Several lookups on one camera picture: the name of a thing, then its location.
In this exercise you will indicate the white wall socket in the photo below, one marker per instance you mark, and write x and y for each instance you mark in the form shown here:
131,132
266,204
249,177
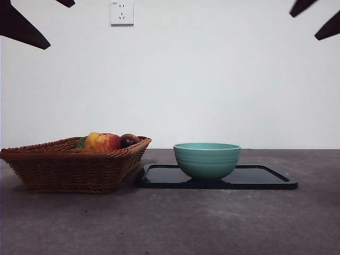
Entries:
122,13

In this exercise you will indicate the dark red plum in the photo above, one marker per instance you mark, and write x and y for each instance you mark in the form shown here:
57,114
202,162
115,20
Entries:
128,140

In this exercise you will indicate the black rectangular tray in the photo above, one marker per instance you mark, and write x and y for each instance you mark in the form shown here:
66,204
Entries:
252,176

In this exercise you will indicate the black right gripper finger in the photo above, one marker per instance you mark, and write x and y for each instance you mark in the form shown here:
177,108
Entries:
302,6
329,27

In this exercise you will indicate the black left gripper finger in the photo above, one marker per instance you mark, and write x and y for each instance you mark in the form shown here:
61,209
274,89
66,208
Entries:
16,24
67,2

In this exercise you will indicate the teal ribbed bowl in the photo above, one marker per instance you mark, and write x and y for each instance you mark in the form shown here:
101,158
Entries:
207,164

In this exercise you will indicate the red and yellow apple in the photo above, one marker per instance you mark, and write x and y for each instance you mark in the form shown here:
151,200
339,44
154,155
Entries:
103,142

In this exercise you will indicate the green fruit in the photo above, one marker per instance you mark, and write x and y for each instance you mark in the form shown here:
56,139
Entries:
81,142

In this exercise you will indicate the brown wicker basket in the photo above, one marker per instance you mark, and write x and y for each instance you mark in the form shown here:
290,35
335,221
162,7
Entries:
66,170

